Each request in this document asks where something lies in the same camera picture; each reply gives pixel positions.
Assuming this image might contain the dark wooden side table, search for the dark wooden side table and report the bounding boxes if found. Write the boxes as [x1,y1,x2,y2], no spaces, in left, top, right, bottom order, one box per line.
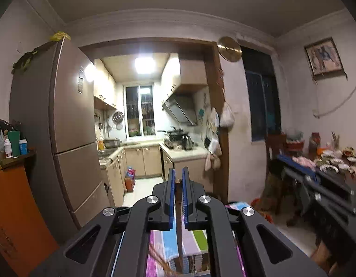
[266,150,356,228]

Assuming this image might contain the framed wall picture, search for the framed wall picture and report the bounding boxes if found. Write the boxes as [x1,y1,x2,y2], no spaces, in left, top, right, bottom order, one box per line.
[304,37,345,77]

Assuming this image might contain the hanging metal strainers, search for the hanging metal strainers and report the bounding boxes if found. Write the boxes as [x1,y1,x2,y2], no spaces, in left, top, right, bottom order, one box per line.
[112,110,124,129]

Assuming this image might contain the green cloth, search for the green cloth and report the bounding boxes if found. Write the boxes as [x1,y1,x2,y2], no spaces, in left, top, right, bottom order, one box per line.
[12,50,40,75]

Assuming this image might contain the gold round wall disc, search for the gold round wall disc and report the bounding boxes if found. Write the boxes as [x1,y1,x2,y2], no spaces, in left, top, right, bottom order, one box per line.
[217,36,243,63]

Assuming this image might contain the beige lower kitchen cabinets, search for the beige lower kitchen cabinets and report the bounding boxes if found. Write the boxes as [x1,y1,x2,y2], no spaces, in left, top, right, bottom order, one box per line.
[99,145,210,208]

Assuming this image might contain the metal kettle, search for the metal kettle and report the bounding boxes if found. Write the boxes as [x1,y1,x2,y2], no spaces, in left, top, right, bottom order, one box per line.
[182,135,195,151]

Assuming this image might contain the wooden chair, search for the wooden chair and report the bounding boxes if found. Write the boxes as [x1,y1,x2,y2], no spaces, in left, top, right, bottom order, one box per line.
[265,134,287,162]

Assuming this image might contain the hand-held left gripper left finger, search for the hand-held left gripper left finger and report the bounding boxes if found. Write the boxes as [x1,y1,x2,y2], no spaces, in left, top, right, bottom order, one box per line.
[30,168,176,277]

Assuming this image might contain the square ceiling light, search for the square ceiling light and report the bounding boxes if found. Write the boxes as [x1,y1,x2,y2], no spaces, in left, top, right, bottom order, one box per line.
[134,57,154,75]

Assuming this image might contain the metal range hood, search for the metal range hood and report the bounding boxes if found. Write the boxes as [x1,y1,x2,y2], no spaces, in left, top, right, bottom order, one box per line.
[161,93,196,126]

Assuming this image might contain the kitchen window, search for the kitchen window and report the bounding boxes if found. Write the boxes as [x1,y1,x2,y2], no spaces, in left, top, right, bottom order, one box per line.
[124,84,154,138]

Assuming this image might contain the dark bag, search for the dark bag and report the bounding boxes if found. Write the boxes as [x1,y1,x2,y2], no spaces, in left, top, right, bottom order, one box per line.
[0,118,23,139]

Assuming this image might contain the grey refrigerator sticker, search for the grey refrigerator sticker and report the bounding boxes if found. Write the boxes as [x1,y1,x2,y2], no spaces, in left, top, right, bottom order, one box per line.
[77,66,85,94]

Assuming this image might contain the white plastic bag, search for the white plastic bag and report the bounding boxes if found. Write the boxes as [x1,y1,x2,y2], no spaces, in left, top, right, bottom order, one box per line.
[219,102,236,128]

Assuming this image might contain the white wall cable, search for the white wall cable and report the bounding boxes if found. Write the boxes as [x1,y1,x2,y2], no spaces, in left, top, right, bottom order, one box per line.
[312,72,356,119]

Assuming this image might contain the pink plastic bag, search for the pink plastic bag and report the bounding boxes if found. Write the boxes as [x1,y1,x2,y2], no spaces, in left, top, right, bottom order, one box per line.
[292,156,316,168]

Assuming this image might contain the hanging cloth bags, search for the hanging cloth bags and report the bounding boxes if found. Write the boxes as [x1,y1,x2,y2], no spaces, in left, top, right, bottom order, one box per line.
[203,107,222,171]

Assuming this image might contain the long wooden chopstick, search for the long wooden chopstick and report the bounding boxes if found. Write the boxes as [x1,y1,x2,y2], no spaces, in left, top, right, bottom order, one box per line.
[174,179,184,274]

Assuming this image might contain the yellow cloth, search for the yellow cloth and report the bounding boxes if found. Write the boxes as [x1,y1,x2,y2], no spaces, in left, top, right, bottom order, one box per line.
[49,31,71,42]

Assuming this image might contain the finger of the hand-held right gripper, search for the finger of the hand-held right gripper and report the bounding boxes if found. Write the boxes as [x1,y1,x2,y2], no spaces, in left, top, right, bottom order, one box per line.
[283,166,356,218]
[277,154,356,201]

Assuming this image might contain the dark curtained window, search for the dark curtained window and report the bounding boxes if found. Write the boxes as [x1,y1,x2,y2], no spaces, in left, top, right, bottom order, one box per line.
[241,45,283,144]

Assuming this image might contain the group of food bowls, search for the group of food bowls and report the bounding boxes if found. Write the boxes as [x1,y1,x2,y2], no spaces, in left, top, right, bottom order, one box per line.
[313,147,356,176]

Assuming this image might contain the beige upper kitchen cabinet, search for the beige upper kitchen cabinet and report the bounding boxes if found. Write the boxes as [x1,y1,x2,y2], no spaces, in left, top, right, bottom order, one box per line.
[93,58,118,111]
[160,57,209,95]

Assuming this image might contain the red plastic bottles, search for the red plastic bottles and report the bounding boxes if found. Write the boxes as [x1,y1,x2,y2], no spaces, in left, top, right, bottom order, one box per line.
[124,166,137,193]

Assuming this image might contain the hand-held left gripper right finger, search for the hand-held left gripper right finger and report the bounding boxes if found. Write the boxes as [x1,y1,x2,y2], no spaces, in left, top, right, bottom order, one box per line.
[182,167,329,277]

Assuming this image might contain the red jar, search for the red jar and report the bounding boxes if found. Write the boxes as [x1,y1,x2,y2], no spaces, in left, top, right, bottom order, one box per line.
[309,132,322,154]

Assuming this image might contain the orange wooden cabinet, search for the orange wooden cabinet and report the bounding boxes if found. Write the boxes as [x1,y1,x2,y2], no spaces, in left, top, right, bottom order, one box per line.
[0,150,61,277]

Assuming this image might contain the black wok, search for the black wok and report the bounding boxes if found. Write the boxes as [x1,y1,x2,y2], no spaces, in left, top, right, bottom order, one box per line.
[157,127,190,142]

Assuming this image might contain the floral purple blue tablecloth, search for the floral purple blue tablecloth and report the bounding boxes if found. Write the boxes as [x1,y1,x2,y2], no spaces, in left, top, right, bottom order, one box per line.
[146,200,245,277]

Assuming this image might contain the brown refrigerator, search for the brown refrigerator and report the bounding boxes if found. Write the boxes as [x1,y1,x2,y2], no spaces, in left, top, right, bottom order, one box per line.
[9,38,110,246]

